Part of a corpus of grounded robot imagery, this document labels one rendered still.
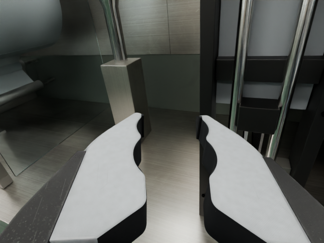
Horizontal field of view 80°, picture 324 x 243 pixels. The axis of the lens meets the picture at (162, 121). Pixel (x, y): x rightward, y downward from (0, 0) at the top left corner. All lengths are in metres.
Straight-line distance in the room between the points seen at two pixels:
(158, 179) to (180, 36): 0.50
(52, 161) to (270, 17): 0.68
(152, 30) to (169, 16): 0.08
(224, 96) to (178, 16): 0.48
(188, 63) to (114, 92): 0.31
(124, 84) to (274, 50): 0.40
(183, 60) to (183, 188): 0.47
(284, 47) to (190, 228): 0.36
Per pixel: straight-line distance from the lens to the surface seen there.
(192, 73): 0.78
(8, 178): 0.72
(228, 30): 0.30
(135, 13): 0.82
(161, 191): 0.52
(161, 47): 0.79
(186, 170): 0.56
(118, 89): 0.60
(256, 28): 0.30
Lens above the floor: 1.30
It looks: 30 degrees down
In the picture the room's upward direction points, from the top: 6 degrees counter-clockwise
